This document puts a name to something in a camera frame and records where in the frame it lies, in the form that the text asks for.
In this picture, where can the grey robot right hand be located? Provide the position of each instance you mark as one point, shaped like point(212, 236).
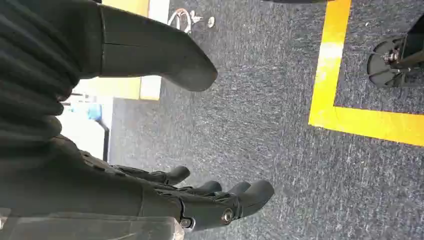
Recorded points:
point(82, 185)

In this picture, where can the ribbed grey right arm sleeve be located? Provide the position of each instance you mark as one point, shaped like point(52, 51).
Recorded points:
point(39, 66)

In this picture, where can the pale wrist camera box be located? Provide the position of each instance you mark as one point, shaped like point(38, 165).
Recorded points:
point(82, 228)

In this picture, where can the black metal post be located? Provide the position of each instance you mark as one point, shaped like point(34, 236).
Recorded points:
point(106, 139)

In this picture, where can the small white floor disc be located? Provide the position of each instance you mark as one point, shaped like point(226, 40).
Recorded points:
point(211, 22)

